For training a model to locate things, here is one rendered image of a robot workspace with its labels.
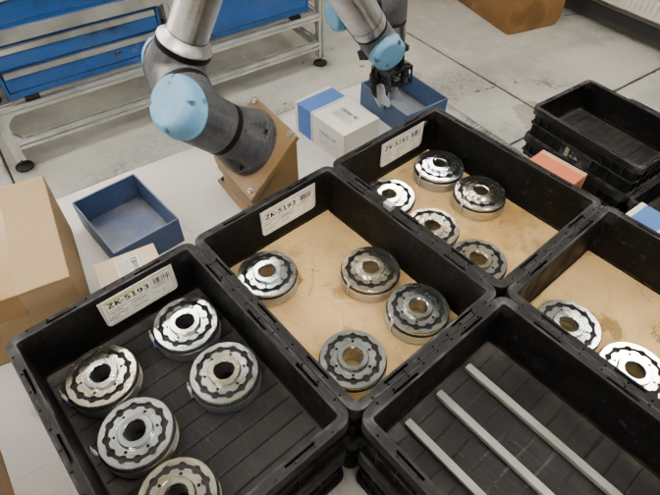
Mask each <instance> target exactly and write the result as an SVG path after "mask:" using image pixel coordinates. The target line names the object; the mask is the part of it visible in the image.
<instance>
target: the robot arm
mask: <svg viewBox="0 0 660 495"><path fill-rule="evenodd" d="M408 1H409V0H327V2H326V6H325V12H326V18H327V22H328V24H329V26H330V28H331V29H332V30H333V31H336V32H339V31H345V30H347V31H348V32H349V34H350V35H351V36H352V38H353V39H354V40H355V41H356V43H357V44H358V45H359V47H360V50H359V51H357V55H358V57H359V60H364V61H366V60H369V61H370V62H371V63H373V64H372V66H371V73H370V74H369V82H368V85H369V89H370V91H371V93H372V95H373V97H374V99H375V101H376V103H377V104H378V106H379V107H380V108H381V109H382V110H385V106H387V107H390V103H391V100H392V99H393V100H396V101H402V95H401V94H400V93H399V91H398V86H402V87H404V86H406V85H408V83H412V80H413V64H411V63H410V62H408V61H407V60H405V52H407V51H409V48H410V46H409V45H408V44H406V43H405V38H406V31H407V15H408ZM222 2H223V0H173V4H172V7H171V11H170V14H169V18H168V21H167V24H165V25H162V26H159V27H158V28H157V30H156V33H155V35H153V36H151V37H150V38H149V39H148V40H147V41H146V43H145V44H144V46H143V48H142V51H141V62H142V69H143V72H144V75H145V77H146V79H147V80H148V82H149V84H150V86H151V89H152V93H151V97H150V101H151V102H152V103H151V105H149V111H150V116H151V119H152V122H153V123H154V125H155V126H156V128H157V129H158V130H159V131H161V132H162V133H164V134H166V135H167V136H169V137H170V138H173V139H176V140H179V141H183V142H185V143H187V144H190V145H192V146H194V147H197V148H199V149H201V150H203V151H206V152H208V153H210V154H213V155H215V156H216V157H217V158H218V159H219V160H220V161H221V162H222V163H223V164H224V165H225V166H226V167H227V168H228V169H229V170H230V171H232V172H234V173H237V174H239V175H243V176H246V175H251V174H253V173H255V172H257V171H258V170H259V169H261V168H262V167H263V166H264V165H265V164H266V162H267V161H268V159H269V158H270V156H271V154H272V152H273V150H274V147H275V143H276V137H277V131H276V125H275V122H274V120H273V119H272V117H271V116H270V115H269V114H268V113H266V112H264V111H262V110H261V109H258V108H255V107H247V106H239V105H236V104H234V103H232V102H231V101H229V100H227V99H225V98H224V97H222V96H220V95H219V94H218V93H217V92H216V91H215V90H214V88H213V86H212V84H211V82H210V80H209V78H208V76H207V74H206V71H207V68H208V65H209V63H210V60H211V57H212V54H213V49H212V47H211V45H210V43H209V38H210V36H211V33H212V31H213V28H214V25H215V22H216V19H217V16H218V14H219V11H220V8H221V5H222ZM409 70H411V77H410V78H409Z"/></svg>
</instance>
